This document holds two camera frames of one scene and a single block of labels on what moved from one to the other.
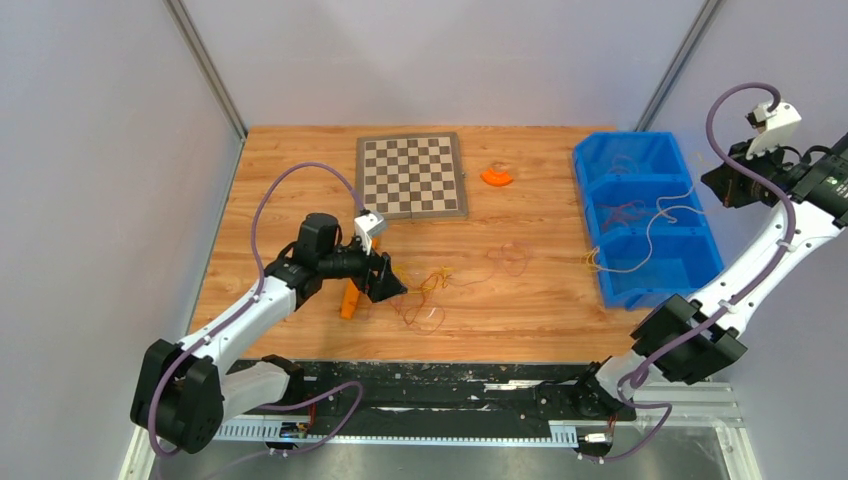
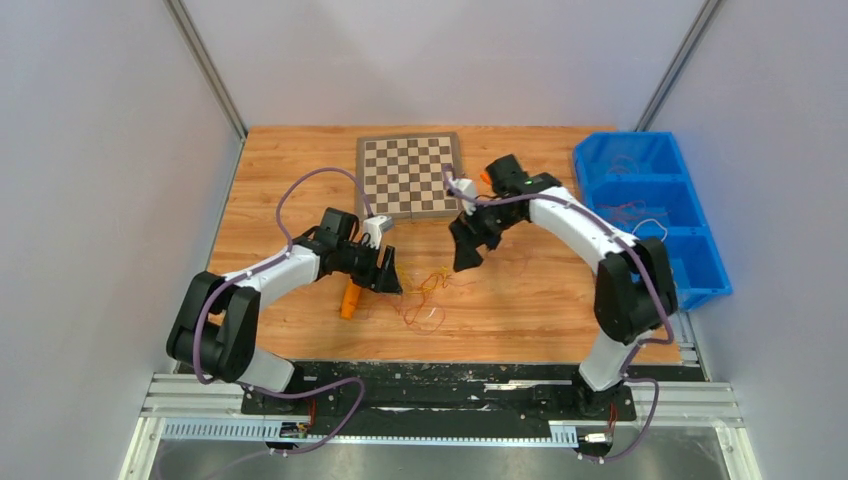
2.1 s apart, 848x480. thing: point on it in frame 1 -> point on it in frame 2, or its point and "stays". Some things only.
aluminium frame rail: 711,407 stays
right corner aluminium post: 679,66 stays
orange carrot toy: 351,296 stays
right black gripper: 728,181 -> 469,227
